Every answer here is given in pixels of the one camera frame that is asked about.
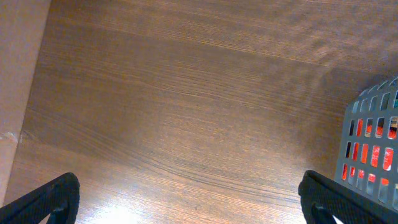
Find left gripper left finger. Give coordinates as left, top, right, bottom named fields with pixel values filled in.
left=1, top=172, right=80, bottom=224

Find grey plastic shopping basket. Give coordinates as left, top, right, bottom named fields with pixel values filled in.
left=334, top=78, right=397, bottom=212

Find red spaghetti packet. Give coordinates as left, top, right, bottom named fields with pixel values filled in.
left=335, top=116, right=397, bottom=190

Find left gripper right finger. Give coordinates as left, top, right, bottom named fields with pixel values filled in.
left=298, top=170, right=397, bottom=224

